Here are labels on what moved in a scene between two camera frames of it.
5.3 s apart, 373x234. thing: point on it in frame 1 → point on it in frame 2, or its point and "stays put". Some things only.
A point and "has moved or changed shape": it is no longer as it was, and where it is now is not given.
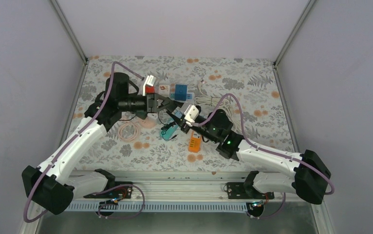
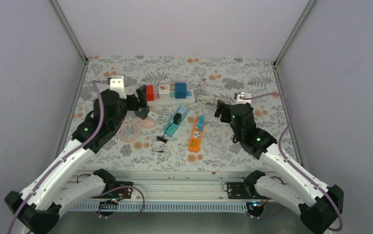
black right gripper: x=181 y=123 → x=220 y=106
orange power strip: x=194 y=143 stays put
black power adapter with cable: x=166 y=126 has moved or changed shape
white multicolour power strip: x=190 y=97 stays put
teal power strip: x=167 y=134 stays put
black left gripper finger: x=173 y=104 → x=141 y=94
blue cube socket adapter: x=180 y=92 stays put
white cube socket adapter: x=164 y=89 stays put
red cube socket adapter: x=149 y=89 stays put
